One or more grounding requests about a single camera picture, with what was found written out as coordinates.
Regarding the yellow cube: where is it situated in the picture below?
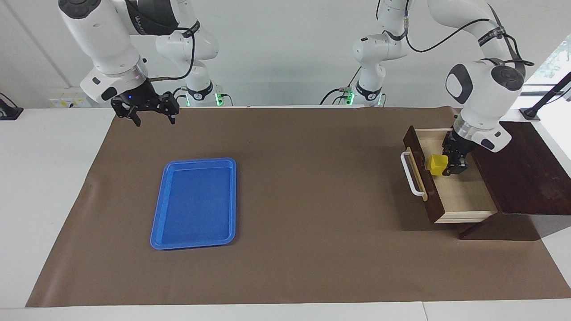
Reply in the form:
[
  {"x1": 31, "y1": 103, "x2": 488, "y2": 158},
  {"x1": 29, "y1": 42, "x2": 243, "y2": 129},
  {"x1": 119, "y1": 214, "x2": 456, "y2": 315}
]
[{"x1": 425, "y1": 154, "x2": 449, "y2": 177}]

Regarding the wooden drawer with white handle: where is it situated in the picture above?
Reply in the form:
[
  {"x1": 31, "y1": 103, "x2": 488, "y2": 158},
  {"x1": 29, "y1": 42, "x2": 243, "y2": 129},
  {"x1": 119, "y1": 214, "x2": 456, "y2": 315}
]
[{"x1": 401, "y1": 126, "x2": 499, "y2": 224}]

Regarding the dark wooden cabinet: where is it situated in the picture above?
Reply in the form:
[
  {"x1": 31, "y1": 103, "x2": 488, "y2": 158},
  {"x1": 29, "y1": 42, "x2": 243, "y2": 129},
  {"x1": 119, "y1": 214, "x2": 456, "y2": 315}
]
[{"x1": 453, "y1": 120, "x2": 571, "y2": 241}]

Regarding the blue plastic tray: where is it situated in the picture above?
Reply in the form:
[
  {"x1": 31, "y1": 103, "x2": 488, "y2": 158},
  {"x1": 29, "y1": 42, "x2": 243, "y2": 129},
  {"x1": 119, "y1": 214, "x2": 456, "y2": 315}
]
[{"x1": 150, "y1": 157, "x2": 237, "y2": 250}]

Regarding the bright window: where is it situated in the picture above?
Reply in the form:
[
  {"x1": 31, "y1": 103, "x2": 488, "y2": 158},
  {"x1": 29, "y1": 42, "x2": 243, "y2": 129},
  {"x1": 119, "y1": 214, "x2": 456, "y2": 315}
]
[{"x1": 520, "y1": 36, "x2": 571, "y2": 97}]

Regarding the brown table mat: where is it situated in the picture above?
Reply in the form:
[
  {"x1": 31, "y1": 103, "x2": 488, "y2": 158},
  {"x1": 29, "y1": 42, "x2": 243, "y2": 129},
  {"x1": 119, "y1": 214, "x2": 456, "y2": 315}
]
[{"x1": 26, "y1": 106, "x2": 571, "y2": 308}]

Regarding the black right base cable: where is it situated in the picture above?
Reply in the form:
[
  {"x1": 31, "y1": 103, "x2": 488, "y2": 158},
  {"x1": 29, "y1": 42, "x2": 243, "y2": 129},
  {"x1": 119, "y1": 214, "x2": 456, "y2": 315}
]
[{"x1": 170, "y1": 86, "x2": 189, "y2": 107}]

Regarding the black base cable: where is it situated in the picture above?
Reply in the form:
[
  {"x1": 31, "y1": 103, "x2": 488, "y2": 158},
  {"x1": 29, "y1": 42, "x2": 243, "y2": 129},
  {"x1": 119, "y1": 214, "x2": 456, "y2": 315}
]
[
  {"x1": 319, "y1": 67, "x2": 363, "y2": 106},
  {"x1": 170, "y1": 86, "x2": 189, "y2": 107}
]

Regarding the white wall socket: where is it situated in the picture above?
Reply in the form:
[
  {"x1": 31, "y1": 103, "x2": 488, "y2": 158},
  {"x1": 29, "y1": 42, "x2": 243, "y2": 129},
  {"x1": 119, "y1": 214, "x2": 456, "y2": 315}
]
[{"x1": 48, "y1": 87, "x2": 92, "y2": 109}]

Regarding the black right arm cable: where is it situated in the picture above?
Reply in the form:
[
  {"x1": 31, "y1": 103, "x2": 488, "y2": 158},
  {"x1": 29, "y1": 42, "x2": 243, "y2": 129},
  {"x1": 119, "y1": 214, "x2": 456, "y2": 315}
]
[{"x1": 149, "y1": 20, "x2": 198, "y2": 83}]

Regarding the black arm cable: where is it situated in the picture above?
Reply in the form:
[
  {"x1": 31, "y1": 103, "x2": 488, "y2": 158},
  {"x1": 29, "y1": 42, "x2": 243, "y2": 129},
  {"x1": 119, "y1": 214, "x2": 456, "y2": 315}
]
[
  {"x1": 149, "y1": 20, "x2": 198, "y2": 83},
  {"x1": 404, "y1": 0, "x2": 534, "y2": 67}
]

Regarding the black camera stand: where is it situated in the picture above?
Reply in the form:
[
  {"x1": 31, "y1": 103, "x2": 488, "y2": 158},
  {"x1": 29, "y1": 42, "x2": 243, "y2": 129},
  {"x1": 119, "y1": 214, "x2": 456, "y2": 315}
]
[{"x1": 520, "y1": 71, "x2": 571, "y2": 122}]

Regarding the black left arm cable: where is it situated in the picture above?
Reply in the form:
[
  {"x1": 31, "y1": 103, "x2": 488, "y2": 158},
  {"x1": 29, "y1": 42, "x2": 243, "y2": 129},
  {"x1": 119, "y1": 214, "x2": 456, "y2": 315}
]
[{"x1": 404, "y1": 0, "x2": 534, "y2": 67}]

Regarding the black clamp mount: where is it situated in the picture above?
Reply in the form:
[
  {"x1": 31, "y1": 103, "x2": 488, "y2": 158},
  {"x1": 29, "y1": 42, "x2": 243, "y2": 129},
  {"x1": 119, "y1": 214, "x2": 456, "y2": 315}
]
[{"x1": 0, "y1": 92, "x2": 24, "y2": 121}]

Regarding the black left base cable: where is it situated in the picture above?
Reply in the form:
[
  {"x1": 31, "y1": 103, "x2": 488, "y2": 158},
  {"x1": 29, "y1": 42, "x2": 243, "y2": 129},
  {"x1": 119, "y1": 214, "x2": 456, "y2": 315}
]
[{"x1": 319, "y1": 67, "x2": 363, "y2": 106}]

